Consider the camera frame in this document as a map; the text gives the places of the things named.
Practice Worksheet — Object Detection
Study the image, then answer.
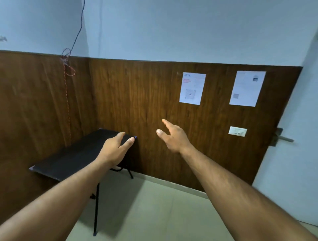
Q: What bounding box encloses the black folding table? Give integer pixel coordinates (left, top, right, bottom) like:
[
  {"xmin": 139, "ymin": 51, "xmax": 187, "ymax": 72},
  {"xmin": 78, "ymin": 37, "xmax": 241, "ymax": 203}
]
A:
[{"xmin": 28, "ymin": 128, "xmax": 138, "ymax": 237}]

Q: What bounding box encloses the grey metal door handle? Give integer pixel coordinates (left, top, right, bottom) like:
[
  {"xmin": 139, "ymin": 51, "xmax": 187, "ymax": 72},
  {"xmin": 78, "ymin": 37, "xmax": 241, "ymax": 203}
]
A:
[{"xmin": 270, "ymin": 127, "xmax": 294, "ymax": 147}]

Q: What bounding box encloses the person's left forearm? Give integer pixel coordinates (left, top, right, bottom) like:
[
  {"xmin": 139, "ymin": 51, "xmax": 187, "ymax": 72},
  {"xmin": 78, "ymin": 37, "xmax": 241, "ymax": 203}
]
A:
[{"xmin": 0, "ymin": 159, "xmax": 114, "ymax": 241}]

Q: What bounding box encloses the white wall switch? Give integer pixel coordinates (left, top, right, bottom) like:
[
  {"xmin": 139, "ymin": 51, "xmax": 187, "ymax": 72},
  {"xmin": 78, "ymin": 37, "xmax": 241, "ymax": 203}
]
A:
[{"xmin": 228, "ymin": 126, "xmax": 248, "ymax": 138}]

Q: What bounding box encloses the person's right hand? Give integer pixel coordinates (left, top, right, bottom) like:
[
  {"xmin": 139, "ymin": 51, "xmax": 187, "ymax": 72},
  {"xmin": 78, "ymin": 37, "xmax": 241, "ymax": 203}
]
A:
[{"xmin": 156, "ymin": 119, "xmax": 195, "ymax": 155}]

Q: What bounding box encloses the person's left hand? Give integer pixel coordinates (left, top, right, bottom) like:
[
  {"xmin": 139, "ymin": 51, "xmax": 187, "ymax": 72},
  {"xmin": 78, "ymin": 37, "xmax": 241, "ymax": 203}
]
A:
[{"xmin": 95, "ymin": 131, "xmax": 135, "ymax": 170}]

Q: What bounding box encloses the white paper with red print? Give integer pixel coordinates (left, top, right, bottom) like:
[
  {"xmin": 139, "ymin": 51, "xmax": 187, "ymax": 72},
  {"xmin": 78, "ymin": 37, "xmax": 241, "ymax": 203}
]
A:
[{"xmin": 179, "ymin": 72, "xmax": 207, "ymax": 106}]

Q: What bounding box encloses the pale blue door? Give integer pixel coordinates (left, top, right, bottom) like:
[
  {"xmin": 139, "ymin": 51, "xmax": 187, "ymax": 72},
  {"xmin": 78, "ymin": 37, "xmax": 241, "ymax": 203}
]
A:
[{"xmin": 252, "ymin": 32, "xmax": 318, "ymax": 227}]

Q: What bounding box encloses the white printed paper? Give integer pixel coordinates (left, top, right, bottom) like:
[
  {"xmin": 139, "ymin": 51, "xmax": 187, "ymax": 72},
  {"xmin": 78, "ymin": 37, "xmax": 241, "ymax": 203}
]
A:
[{"xmin": 229, "ymin": 71, "xmax": 267, "ymax": 108}]

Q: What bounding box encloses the person's right forearm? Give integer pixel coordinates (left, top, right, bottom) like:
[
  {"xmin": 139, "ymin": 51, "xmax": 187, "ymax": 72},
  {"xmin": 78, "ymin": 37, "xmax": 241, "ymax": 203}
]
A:
[{"xmin": 179, "ymin": 145, "xmax": 318, "ymax": 241}]

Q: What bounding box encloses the dark brown wooden panel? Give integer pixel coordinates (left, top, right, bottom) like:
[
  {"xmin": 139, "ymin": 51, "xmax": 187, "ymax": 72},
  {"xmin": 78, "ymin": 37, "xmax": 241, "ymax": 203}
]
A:
[{"xmin": 0, "ymin": 49, "xmax": 303, "ymax": 221}]

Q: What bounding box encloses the hanging black wire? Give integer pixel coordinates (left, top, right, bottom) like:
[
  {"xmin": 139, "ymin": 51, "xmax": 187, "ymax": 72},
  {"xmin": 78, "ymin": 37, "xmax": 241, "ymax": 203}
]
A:
[{"xmin": 66, "ymin": 0, "xmax": 86, "ymax": 57}]

